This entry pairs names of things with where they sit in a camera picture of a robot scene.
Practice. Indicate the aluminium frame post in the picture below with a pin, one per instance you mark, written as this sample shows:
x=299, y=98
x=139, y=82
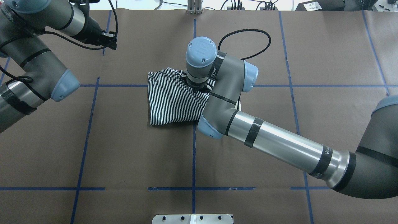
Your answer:
x=194, y=7

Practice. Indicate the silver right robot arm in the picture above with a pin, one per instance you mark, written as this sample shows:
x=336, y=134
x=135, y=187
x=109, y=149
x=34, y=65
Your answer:
x=370, y=172

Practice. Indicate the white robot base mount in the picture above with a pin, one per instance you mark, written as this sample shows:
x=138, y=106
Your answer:
x=193, y=219

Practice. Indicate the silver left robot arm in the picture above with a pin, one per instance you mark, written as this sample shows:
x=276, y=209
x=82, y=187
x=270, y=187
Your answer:
x=45, y=76

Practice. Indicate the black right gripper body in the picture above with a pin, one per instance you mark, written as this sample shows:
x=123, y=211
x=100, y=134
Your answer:
x=196, y=88

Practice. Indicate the orange black connector strip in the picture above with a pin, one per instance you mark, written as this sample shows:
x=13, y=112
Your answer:
x=262, y=5

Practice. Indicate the navy white striped polo shirt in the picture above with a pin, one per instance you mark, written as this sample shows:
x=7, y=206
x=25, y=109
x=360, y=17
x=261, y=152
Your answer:
x=171, y=100

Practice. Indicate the black box with label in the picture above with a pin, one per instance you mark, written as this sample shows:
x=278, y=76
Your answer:
x=321, y=5

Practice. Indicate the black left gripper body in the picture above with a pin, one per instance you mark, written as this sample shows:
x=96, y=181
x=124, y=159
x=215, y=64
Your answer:
x=92, y=30

